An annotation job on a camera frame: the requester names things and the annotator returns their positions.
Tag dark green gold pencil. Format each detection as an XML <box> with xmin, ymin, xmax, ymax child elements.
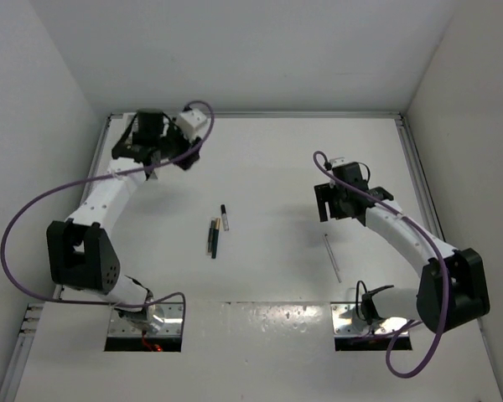
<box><xmin>210</xmin><ymin>218</ymin><xmax>221</xmax><ymax>259</ymax></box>

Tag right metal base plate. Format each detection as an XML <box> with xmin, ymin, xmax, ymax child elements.
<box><xmin>330</xmin><ymin>302</ymin><xmax>408</xmax><ymax>339</ymax></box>

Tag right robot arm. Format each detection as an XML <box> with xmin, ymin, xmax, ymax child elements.
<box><xmin>314</xmin><ymin>162</ymin><xmax>490</xmax><ymax>332</ymax></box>

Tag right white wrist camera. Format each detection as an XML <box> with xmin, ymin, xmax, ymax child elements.
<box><xmin>329</xmin><ymin>157</ymin><xmax>347</xmax><ymax>168</ymax></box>

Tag black grey makeup pencil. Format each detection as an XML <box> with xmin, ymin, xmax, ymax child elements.
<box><xmin>206</xmin><ymin>218</ymin><xmax>215</xmax><ymax>255</ymax></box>

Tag thin clear silver stick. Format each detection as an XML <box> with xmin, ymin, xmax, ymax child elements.
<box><xmin>323</xmin><ymin>234</ymin><xmax>342</xmax><ymax>283</ymax></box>

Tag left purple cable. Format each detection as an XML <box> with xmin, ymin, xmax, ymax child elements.
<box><xmin>0</xmin><ymin>100</ymin><xmax>215</xmax><ymax>309</ymax></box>

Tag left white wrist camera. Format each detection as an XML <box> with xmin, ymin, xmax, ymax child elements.
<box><xmin>175</xmin><ymin>109</ymin><xmax>208</xmax><ymax>142</ymax></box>

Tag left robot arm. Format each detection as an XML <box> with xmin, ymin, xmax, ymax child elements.
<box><xmin>46</xmin><ymin>107</ymin><xmax>207</xmax><ymax>314</ymax></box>

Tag aluminium frame rail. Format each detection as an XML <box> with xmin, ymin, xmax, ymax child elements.
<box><xmin>395</xmin><ymin>114</ymin><xmax>443</xmax><ymax>240</ymax></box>

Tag black clear mascara tube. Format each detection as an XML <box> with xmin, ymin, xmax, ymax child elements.
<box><xmin>220</xmin><ymin>204</ymin><xmax>230</xmax><ymax>231</ymax></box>

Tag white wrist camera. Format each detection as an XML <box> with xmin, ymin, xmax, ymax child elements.
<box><xmin>329</xmin><ymin>157</ymin><xmax>347</xmax><ymax>168</ymax></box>
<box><xmin>175</xmin><ymin>109</ymin><xmax>208</xmax><ymax>142</ymax></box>

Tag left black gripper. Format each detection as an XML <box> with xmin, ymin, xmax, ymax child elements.
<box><xmin>153</xmin><ymin>116</ymin><xmax>201</xmax><ymax>169</ymax></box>

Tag metal base plate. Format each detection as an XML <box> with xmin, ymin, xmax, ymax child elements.
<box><xmin>107</xmin><ymin>303</ymin><xmax>184</xmax><ymax>338</ymax></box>
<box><xmin>330</xmin><ymin>302</ymin><xmax>408</xmax><ymax>339</ymax></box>

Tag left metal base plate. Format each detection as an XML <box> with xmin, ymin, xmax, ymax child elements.
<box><xmin>107</xmin><ymin>303</ymin><xmax>184</xmax><ymax>338</ymax></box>

